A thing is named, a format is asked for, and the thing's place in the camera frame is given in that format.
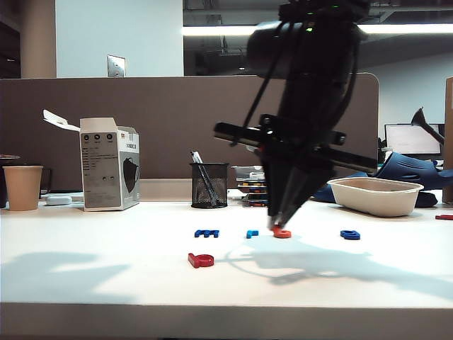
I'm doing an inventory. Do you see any beige cable tray cover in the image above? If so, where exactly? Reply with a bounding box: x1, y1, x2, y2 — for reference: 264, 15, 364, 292
139, 178, 194, 202

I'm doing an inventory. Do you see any white face mask box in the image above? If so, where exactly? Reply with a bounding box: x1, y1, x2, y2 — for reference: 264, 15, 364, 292
42, 108, 142, 213

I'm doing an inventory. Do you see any ceiling light strip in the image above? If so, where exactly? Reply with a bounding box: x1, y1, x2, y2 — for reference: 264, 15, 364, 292
183, 23, 453, 36

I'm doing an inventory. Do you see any black horn-shaped object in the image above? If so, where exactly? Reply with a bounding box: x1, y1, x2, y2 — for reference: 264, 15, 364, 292
410, 107, 445, 145

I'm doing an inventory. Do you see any black mesh pen holder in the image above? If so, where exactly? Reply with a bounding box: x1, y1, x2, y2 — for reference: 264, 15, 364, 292
190, 162, 230, 209

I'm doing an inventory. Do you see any computer monitor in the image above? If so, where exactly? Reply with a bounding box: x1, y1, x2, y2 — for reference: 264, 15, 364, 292
384, 123, 444, 156

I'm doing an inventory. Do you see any brown cardboard box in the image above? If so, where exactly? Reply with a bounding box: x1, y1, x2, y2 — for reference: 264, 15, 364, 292
444, 76, 453, 205

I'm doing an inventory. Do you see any brown paper cup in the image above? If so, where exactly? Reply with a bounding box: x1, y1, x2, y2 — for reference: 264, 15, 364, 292
2, 165, 44, 212

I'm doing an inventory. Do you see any red letter b magnet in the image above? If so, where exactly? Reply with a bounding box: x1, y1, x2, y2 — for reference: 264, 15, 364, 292
188, 252, 215, 269

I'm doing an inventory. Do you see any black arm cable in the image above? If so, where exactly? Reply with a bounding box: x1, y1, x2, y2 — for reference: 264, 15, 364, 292
243, 21, 294, 129

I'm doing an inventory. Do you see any metal wall plate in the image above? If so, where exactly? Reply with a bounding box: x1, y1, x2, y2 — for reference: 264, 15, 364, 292
107, 54, 127, 78

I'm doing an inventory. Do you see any white oval bowl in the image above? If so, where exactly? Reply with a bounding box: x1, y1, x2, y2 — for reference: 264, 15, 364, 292
327, 176, 425, 217

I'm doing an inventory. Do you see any white earbuds case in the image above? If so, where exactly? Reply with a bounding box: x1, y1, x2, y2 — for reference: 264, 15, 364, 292
45, 195, 74, 206

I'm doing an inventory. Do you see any brown desk partition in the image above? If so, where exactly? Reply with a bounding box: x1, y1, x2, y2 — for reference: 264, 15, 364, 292
0, 73, 379, 189

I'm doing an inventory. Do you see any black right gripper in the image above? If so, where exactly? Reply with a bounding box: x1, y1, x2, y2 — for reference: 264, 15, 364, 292
214, 76, 378, 227

